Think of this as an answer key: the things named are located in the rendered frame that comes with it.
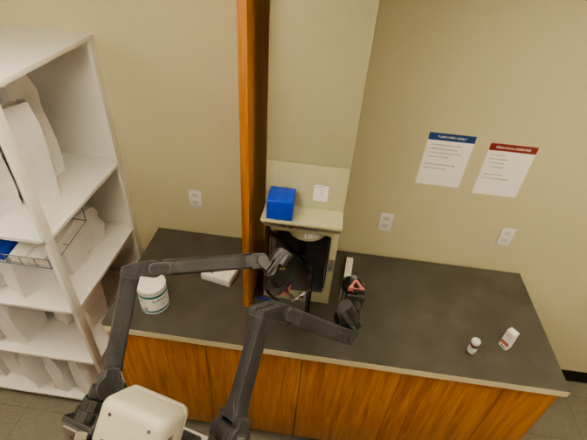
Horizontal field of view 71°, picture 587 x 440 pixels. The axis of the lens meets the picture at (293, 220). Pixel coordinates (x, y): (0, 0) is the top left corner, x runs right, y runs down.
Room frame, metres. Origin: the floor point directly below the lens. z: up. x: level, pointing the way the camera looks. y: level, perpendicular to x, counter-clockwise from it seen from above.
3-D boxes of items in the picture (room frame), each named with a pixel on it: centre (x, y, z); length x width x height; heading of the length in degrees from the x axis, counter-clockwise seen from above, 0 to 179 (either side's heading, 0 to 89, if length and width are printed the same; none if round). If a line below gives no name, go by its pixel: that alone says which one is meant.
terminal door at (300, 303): (1.23, 0.01, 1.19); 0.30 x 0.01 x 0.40; 41
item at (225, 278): (1.47, 0.35, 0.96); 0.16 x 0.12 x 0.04; 74
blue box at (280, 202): (1.30, 0.05, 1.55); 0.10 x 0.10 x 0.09; 86
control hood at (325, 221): (1.29, -0.04, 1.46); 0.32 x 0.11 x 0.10; 86
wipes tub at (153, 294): (1.25, 0.62, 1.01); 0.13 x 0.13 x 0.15
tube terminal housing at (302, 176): (1.47, -0.05, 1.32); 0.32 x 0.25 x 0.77; 86
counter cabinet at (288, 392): (1.40, -0.22, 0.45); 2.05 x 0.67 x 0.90; 86
